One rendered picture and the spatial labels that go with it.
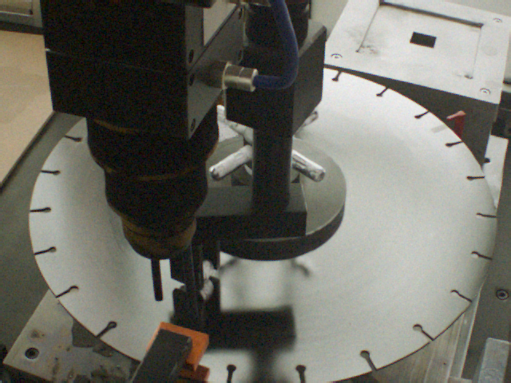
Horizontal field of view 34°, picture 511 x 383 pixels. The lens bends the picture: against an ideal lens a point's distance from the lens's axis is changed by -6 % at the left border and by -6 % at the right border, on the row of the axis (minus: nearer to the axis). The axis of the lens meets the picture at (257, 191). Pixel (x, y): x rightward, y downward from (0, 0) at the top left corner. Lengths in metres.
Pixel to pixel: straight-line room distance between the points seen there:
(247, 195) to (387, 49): 0.39
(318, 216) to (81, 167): 0.18
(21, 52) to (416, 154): 0.65
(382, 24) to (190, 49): 0.61
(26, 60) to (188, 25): 0.85
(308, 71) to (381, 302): 0.17
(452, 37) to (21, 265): 0.49
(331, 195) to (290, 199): 0.09
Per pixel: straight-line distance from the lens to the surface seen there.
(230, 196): 0.52
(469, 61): 0.88
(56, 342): 0.66
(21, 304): 0.83
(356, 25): 0.90
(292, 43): 0.30
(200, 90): 0.34
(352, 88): 0.72
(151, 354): 0.48
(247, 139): 0.58
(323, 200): 0.60
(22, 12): 1.24
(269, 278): 0.56
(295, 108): 0.45
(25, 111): 1.05
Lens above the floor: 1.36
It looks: 42 degrees down
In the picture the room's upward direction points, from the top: 1 degrees clockwise
